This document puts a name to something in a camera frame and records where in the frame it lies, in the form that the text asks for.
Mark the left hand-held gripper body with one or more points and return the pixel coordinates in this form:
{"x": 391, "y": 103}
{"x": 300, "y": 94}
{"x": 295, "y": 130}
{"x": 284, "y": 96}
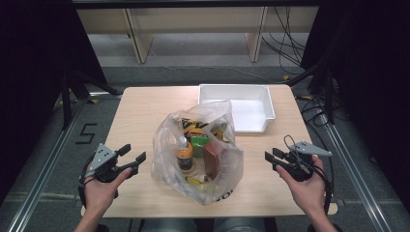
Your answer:
{"x": 102, "y": 158}

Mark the clear plastic bag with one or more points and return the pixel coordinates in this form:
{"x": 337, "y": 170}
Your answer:
{"x": 162, "y": 154}

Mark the brown carton box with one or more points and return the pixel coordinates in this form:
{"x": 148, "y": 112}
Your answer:
{"x": 212, "y": 161}

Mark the small yellow packet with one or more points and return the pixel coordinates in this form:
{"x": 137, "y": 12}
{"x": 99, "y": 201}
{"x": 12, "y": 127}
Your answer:
{"x": 195, "y": 180}

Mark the dark curtain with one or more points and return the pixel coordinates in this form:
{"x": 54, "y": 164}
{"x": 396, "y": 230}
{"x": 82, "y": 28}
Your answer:
{"x": 370, "y": 80}
{"x": 32, "y": 80}

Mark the person's left hand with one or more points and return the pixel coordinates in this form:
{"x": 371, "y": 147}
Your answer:
{"x": 100, "y": 195}

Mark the aluminium floor rail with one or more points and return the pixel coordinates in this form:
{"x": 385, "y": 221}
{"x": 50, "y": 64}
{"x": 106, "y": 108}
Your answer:
{"x": 42, "y": 180}
{"x": 357, "y": 180}

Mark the yellow tape piece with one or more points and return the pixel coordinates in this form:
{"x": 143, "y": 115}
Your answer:
{"x": 94, "y": 101}
{"x": 306, "y": 97}
{"x": 286, "y": 78}

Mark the beige desk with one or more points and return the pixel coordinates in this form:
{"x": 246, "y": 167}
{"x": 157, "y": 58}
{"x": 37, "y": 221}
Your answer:
{"x": 193, "y": 19}

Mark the person's right hand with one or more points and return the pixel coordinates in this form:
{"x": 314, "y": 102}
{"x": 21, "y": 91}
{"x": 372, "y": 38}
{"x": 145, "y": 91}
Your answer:
{"x": 307, "y": 195}

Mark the yellow black chips bag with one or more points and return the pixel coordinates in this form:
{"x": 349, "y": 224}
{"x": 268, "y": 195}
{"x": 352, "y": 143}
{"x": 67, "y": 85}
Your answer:
{"x": 193, "y": 126}

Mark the black metal stand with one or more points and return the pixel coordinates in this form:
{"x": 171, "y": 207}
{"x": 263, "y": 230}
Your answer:
{"x": 328, "y": 93}
{"x": 66, "y": 100}

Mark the orange drink bottle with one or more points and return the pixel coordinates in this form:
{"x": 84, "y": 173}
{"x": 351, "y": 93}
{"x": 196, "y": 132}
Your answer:
{"x": 185, "y": 158}

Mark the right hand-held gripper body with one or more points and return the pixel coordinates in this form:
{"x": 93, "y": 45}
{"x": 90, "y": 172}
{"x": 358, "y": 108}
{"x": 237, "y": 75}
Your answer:
{"x": 306, "y": 149}

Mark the white plastic tray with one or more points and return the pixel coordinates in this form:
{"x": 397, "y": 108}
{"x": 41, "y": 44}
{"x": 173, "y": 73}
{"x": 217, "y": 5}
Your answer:
{"x": 251, "y": 109}

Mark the green snack packet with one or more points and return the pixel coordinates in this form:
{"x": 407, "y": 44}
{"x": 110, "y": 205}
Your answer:
{"x": 199, "y": 145}

